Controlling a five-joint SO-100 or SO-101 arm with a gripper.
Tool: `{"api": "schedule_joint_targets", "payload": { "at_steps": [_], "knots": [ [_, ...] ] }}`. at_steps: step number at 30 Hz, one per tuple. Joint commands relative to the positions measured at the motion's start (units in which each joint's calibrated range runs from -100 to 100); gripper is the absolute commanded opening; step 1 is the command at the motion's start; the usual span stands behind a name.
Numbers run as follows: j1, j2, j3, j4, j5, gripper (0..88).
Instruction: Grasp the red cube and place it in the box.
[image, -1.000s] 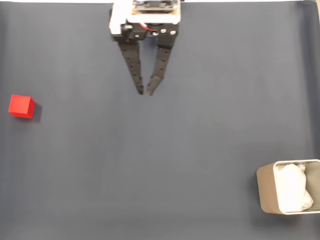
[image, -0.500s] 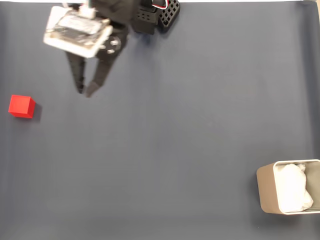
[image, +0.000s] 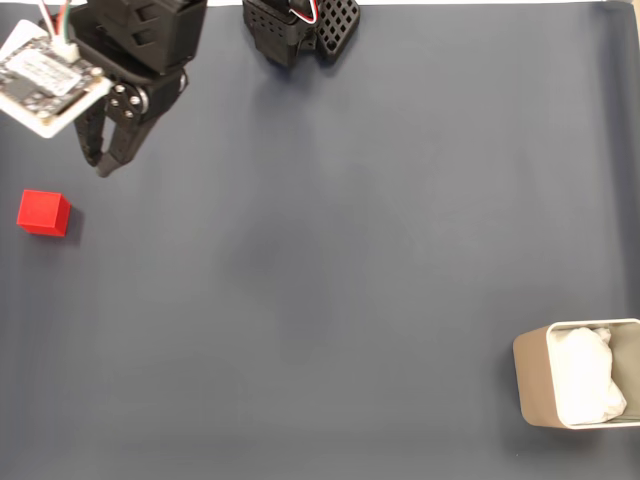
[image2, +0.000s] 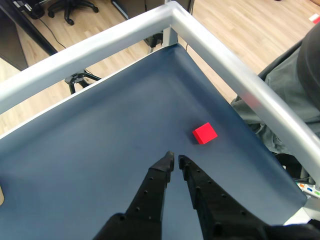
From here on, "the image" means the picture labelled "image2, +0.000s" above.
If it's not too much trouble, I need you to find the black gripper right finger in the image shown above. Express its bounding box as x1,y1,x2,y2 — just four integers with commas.
178,154,270,240

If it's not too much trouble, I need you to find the dark storage cabinet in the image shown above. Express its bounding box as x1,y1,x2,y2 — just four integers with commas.
111,0,167,20

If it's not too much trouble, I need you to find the black clamp stand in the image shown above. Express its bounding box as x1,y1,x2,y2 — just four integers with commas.
64,69,102,95
146,32,165,48

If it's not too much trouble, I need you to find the dark desk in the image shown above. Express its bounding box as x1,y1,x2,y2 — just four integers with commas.
0,0,58,72

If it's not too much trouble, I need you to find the thin black floor cable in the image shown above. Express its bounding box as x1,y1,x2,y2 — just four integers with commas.
37,16,66,49

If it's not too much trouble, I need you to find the silver metal frame rail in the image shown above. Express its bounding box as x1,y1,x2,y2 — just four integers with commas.
0,0,320,226

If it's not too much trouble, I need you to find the red cube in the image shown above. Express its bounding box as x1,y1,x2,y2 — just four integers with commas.
191,122,219,145

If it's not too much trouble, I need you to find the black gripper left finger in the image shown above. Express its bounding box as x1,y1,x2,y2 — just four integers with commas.
92,150,175,240

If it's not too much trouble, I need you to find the black office chair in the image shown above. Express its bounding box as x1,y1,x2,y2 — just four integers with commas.
47,0,100,26

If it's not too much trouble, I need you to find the person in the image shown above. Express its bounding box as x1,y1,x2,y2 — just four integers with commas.
231,23,320,186

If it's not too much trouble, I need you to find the white power strip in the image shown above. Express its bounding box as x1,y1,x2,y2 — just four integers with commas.
296,181,320,199

